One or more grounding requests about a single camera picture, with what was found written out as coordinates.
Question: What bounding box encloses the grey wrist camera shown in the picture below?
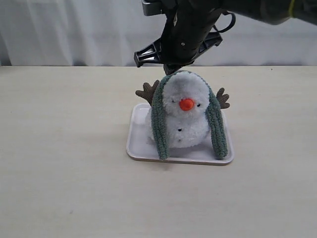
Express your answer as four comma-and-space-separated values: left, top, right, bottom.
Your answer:
141, 0, 174, 16

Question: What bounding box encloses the white curtain backdrop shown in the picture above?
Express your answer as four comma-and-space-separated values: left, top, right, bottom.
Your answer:
0, 0, 317, 66

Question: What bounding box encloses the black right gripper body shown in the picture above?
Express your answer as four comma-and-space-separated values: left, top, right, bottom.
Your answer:
161, 0, 223, 65

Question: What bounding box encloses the white plastic tray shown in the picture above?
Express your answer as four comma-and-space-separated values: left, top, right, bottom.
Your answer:
126, 103, 235, 166

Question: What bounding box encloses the white snowman plush toy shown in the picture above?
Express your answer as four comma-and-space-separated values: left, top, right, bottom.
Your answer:
135, 71, 231, 149

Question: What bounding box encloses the green fuzzy scarf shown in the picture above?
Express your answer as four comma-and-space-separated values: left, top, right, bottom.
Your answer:
151, 69, 229, 161

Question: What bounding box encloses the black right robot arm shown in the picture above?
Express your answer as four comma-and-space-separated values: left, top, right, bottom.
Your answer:
134, 0, 317, 74

